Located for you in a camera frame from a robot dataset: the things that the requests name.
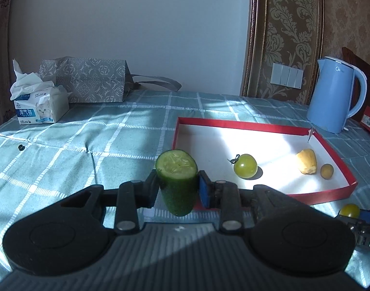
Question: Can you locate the small green tomato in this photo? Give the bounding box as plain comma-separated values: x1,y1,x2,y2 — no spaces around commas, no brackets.
339,204,361,219

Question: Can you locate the round tan longan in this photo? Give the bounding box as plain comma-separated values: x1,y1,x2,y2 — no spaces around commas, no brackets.
320,164,334,180

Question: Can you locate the dark wooden wall moulding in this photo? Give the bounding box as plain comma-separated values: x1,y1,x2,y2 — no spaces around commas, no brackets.
240,0,325,105

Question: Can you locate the blue electric kettle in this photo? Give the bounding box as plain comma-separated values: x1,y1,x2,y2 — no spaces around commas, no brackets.
306,56,368,134

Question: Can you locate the red cardboard tray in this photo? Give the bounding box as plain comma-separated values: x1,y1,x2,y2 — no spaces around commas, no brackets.
172,117,358,211

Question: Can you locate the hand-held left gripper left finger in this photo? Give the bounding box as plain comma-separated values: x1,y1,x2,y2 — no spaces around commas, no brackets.
60,170,159,235

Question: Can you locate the large green cucumber piece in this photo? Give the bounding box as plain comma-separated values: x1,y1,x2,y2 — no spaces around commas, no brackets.
155,149,199,217

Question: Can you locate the yellow banana piece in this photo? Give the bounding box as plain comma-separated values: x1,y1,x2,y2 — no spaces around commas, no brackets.
296,149,318,175

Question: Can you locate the grey patterned gift bag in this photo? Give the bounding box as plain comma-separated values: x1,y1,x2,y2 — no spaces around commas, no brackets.
38,57,182,104

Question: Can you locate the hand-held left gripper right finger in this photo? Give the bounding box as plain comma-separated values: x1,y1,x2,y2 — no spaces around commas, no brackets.
198,170,307,234

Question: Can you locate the white wall switch panel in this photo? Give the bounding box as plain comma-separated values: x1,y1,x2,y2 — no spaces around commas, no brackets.
270,63,304,89

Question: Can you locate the large green tomato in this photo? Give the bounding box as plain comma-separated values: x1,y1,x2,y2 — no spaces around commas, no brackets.
227,154,259,179

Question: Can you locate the teal checked tablecloth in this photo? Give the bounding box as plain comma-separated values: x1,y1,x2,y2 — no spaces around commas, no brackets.
0,89,370,279

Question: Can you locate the white tissue pack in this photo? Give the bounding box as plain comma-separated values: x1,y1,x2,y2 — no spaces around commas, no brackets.
10,59,70,125

